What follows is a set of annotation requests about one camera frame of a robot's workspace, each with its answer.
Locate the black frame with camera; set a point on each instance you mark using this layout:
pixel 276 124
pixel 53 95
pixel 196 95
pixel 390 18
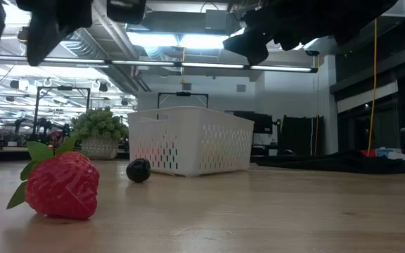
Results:
pixel 183 93

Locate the black panel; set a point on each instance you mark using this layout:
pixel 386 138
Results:
pixel 301 135

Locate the black toy cherry with stem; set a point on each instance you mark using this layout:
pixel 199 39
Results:
pixel 138 170

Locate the dark desk monitor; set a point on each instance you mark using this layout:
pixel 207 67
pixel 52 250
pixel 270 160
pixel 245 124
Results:
pixel 262 123

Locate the LED strip light bar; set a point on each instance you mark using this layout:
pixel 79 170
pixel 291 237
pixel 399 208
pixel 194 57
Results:
pixel 206 65

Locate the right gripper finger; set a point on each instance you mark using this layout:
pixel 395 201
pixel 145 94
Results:
pixel 248 44

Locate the pale green plant, woven pot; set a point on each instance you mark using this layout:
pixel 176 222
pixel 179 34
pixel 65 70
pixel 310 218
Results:
pixel 98 128

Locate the red strawberry with fabric leaves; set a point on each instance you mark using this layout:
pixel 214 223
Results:
pixel 63 186

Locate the blue and white box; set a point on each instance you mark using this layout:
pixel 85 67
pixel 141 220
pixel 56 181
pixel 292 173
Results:
pixel 387 152

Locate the tall black station frame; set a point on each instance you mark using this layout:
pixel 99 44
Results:
pixel 64 88

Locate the white perforated plastic basket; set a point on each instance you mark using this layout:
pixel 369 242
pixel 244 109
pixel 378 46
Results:
pixel 188 140

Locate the red box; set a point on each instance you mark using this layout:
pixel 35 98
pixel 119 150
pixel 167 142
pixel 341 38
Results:
pixel 369 153

